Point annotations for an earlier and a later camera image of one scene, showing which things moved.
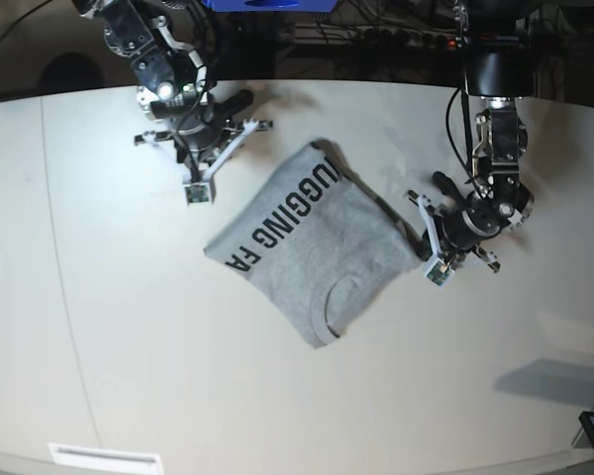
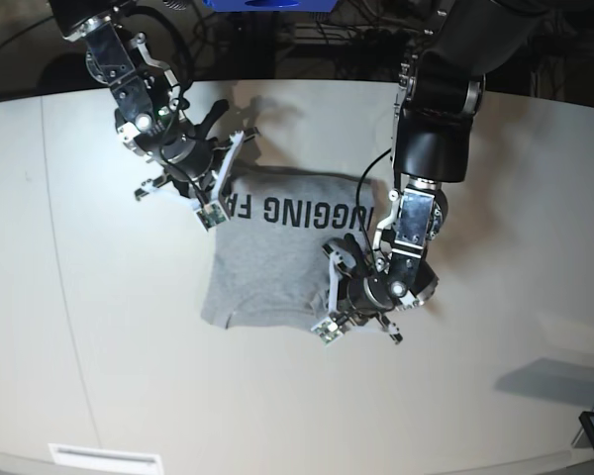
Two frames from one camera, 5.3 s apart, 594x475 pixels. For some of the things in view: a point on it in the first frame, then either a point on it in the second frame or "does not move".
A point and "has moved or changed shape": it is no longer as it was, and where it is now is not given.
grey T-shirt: [319, 244] has moved or changed shape
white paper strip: [107, 458] does not move
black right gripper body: [471, 222] to [364, 297]
